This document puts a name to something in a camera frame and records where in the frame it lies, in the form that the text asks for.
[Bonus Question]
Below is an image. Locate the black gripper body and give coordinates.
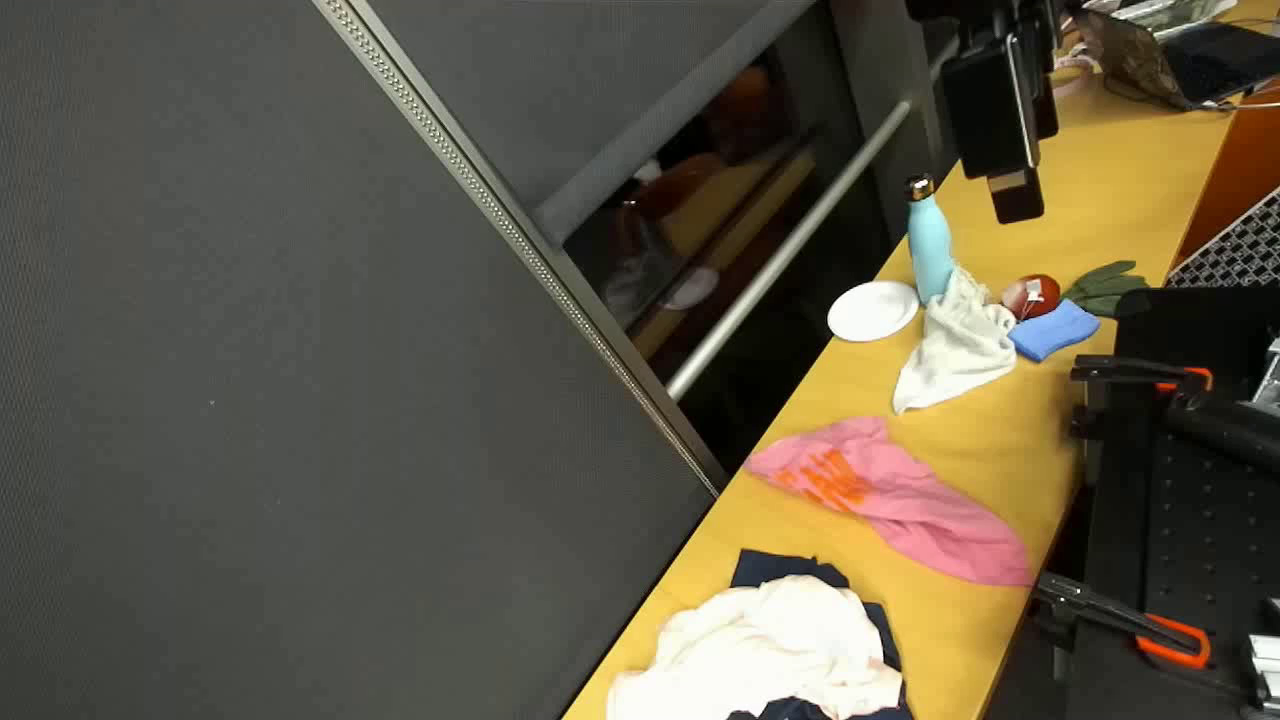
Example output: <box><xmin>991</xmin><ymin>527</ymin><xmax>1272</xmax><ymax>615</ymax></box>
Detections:
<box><xmin>937</xmin><ymin>0</ymin><xmax>1065</xmax><ymax>183</ymax></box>

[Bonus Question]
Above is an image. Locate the pink cloth orange print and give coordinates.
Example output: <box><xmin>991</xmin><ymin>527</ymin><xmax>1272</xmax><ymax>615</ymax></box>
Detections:
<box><xmin>741</xmin><ymin>410</ymin><xmax>1038</xmax><ymax>593</ymax></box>

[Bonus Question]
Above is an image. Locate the white patterned cloth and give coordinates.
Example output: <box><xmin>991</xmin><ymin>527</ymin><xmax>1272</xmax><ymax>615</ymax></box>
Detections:
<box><xmin>887</xmin><ymin>258</ymin><xmax>1020</xmax><ymax>416</ymax></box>

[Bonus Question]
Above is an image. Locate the navy blue cloth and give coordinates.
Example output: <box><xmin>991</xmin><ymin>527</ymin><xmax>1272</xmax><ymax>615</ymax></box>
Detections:
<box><xmin>724</xmin><ymin>545</ymin><xmax>918</xmax><ymax>720</ymax></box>

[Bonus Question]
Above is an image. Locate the red apple with tag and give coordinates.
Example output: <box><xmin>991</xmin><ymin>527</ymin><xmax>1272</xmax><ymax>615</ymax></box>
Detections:
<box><xmin>1001</xmin><ymin>272</ymin><xmax>1070</xmax><ymax>325</ymax></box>

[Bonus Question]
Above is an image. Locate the light blue water bottle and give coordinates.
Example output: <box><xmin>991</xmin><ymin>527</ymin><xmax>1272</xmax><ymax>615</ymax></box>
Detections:
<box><xmin>904</xmin><ymin>174</ymin><xmax>962</xmax><ymax>308</ymax></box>

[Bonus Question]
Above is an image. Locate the green glove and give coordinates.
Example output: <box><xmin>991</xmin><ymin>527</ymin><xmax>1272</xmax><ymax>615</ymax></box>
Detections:
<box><xmin>1059</xmin><ymin>255</ymin><xmax>1153</xmax><ymax>319</ymax></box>

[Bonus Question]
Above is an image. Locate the brown patterned fabric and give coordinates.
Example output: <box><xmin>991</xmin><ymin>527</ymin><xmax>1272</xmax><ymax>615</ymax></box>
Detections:
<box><xmin>1059</xmin><ymin>4</ymin><xmax>1194</xmax><ymax>112</ymax></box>

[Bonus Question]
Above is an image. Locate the white round plate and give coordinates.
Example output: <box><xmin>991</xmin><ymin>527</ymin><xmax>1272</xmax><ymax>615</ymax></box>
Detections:
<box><xmin>825</xmin><ymin>276</ymin><xmax>926</xmax><ymax>345</ymax></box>

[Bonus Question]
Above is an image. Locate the checkered calibration board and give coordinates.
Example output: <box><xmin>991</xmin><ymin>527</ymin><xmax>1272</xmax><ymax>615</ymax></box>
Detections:
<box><xmin>1165</xmin><ymin>183</ymin><xmax>1280</xmax><ymax>293</ymax></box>

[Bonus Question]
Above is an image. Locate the dark blue fabric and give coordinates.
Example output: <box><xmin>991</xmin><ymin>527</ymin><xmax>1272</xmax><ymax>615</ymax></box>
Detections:
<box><xmin>1156</xmin><ymin>21</ymin><xmax>1280</xmax><ymax>108</ymax></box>

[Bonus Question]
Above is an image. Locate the metal handrail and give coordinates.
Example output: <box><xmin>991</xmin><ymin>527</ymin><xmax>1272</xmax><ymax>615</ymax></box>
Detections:
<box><xmin>664</xmin><ymin>94</ymin><xmax>920</xmax><ymax>404</ymax></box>

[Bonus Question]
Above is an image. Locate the black cylindrical bar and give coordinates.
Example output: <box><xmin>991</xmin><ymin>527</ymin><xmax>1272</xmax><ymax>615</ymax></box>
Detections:
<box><xmin>1165</xmin><ymin>388</ymin><xmax>1280</xmax><ymax>473</ymax></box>

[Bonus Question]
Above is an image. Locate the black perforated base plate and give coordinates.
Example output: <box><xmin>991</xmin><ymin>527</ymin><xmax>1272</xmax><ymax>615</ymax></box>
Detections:
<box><xmin>1065</xmin><ymin>285</ymin><xmax>1280</xmax><ymax>720</ymax></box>

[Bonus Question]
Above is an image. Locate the metal window frame post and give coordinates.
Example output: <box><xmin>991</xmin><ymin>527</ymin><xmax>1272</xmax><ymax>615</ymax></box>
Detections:
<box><xmin>312</xmin><ymin>0</ymin><xmax>733</xmax><ymax>490</ymax></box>

